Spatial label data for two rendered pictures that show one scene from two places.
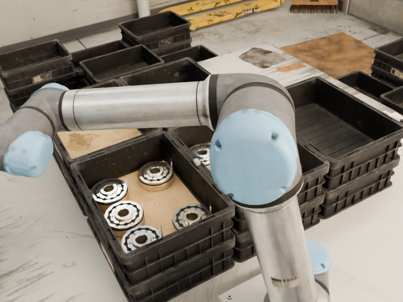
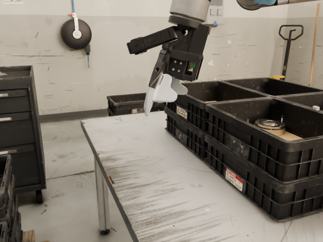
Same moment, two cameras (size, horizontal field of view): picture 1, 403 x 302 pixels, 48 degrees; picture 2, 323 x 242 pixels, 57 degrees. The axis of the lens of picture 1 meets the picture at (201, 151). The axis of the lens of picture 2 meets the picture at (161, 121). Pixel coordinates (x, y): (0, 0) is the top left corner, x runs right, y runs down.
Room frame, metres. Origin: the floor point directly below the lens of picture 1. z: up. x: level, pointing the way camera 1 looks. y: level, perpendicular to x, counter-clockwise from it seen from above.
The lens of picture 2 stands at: (-0.04, 0.40, 1.19)
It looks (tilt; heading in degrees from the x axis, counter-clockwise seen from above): 18 degrees down; 7
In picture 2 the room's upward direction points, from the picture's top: straight up
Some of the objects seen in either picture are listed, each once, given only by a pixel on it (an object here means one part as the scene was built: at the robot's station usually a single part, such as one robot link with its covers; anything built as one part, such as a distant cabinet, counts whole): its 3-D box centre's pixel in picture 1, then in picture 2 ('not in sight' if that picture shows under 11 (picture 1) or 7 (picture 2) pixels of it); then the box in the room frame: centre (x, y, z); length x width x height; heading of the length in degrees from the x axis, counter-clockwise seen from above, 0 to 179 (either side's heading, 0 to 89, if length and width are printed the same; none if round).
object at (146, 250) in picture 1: (147, 187); (278, 118); (0.88, 0.15, 0.92); 0.40 x 0.30 x 0.02; 28
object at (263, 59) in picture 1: (261, 56); not in sight; (2.04, -0.32, 0.71); 0.22 x 0.19 x 0.01; 29
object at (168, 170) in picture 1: (155, 172); (269, 123); (1.01, 0.14, 0.86); 0.10 x 0.10 x 0.01
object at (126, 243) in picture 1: (141, 241); not in sight; (0.75, 0.16, 0.86); 0.10 x 0.10 x 0.01
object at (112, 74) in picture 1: (127, 96); not in sight; (2.32, 0.42, 0.37); 0.40 x 0.30 x 0.45; 119
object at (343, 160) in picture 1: (324, 116); not in sight; (1.16, -0.39, 0.92); 0.40 x 0.30 x 0.02; 28
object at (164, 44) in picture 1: (158, 54); not in sight; (2.86, 0.25, 0.37); 0.40 x 0.30 x 0.45; 119
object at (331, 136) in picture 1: (322, 130); not in sight; (1.16, -0.39, 0.87); 0.40 x 0.30 x 0.11; 28
